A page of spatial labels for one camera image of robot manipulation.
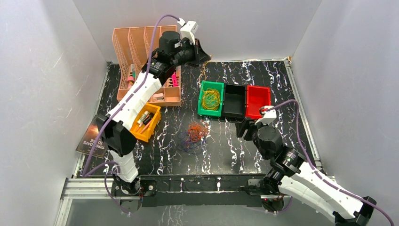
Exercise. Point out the black plastic bin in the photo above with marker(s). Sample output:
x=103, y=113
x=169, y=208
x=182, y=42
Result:
x=234, y=101

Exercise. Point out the pink highlighter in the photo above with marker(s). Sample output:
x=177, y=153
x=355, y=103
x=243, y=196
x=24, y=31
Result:
x=174, y=80

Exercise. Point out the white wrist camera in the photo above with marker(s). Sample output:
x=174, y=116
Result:
x=268, y=115
x=187, y=31

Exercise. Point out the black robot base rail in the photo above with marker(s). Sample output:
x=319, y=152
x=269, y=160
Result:
x=249, y=190

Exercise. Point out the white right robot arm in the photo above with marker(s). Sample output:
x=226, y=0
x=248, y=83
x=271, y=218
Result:
x=291, y=174

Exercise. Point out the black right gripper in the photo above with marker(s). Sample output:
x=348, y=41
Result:
x=245, y=125

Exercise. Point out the black cylinder marker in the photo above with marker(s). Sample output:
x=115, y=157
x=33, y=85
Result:
x=148, y=118

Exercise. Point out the yellow plastic bin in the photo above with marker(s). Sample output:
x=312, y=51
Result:
x=149, y=131

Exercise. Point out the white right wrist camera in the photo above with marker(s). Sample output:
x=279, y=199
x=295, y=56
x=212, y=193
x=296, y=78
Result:
x=268, y=115

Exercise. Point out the red plastic bin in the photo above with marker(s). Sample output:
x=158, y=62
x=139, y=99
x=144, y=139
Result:
x=257, y=97

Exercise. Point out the peach desk file organizer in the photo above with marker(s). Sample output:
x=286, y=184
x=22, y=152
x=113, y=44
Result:
x=132, y=46

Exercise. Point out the dark illustrated book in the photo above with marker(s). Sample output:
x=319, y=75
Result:
x=87, y=141

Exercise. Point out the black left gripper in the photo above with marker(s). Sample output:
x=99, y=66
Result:
x=199, y=52

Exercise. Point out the pink pen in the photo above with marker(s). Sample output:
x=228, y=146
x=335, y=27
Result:
x=141, y=128

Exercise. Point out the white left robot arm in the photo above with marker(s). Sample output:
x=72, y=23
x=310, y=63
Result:
x=114, y=128

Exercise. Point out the white glue stick tube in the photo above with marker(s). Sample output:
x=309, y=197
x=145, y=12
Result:
x=142, y=117

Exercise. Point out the white stapler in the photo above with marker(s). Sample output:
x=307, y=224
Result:
x=158, y=97

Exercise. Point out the green plastic bin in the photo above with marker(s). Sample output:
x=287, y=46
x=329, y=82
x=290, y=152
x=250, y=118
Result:
x=210, y=99

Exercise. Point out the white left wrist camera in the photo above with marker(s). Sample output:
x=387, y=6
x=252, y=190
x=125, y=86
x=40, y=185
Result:
x=187, y=31

